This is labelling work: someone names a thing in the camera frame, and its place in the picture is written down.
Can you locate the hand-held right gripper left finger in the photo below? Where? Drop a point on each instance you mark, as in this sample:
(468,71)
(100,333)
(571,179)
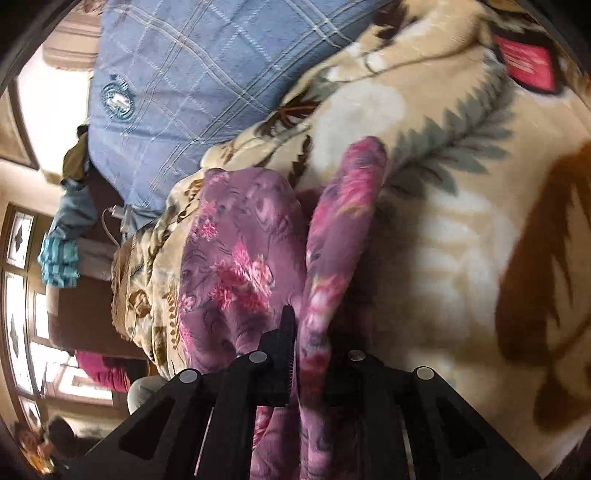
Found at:
(277,369)

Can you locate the teal knitted cloth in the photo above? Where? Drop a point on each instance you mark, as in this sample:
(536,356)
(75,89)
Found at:
(57,263)

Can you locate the pink cloth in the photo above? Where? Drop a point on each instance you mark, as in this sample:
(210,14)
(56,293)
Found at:
(104,371)

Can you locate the brown wooden headboard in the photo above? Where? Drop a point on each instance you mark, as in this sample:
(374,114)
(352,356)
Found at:
(87,314)

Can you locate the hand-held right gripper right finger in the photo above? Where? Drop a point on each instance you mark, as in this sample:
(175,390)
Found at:
(378,387)

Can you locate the olive green cloth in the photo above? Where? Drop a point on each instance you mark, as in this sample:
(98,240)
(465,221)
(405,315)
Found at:
(76,157)

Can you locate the purple floral shirt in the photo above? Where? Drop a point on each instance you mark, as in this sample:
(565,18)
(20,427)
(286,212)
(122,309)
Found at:
(231,240)

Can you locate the beige leaf-print blanket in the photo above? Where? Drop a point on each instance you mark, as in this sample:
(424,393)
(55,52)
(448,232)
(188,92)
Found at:
(461,230)

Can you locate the blue plaid quilt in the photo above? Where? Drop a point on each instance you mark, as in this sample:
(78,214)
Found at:
(184,92)

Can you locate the wooden glazed door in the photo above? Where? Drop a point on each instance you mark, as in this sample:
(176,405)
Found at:
(18,240)

